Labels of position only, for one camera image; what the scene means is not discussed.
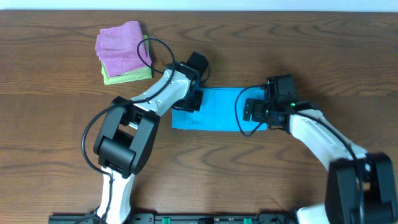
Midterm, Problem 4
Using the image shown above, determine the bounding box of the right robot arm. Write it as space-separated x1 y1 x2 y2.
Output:
243 98 397 224

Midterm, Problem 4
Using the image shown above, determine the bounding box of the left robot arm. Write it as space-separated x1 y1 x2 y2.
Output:
93 67 204 223

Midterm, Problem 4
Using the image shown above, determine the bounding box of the folded green cloth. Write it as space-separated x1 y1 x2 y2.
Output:
101 42 152 85

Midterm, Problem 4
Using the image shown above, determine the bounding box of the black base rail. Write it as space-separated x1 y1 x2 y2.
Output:
48 213 299 224

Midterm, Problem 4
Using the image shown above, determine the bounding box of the blue microfiber cloth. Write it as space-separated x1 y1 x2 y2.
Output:
172 87 264 132

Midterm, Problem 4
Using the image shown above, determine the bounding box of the folded purple cloth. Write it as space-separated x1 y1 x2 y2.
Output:
95 21 152 78

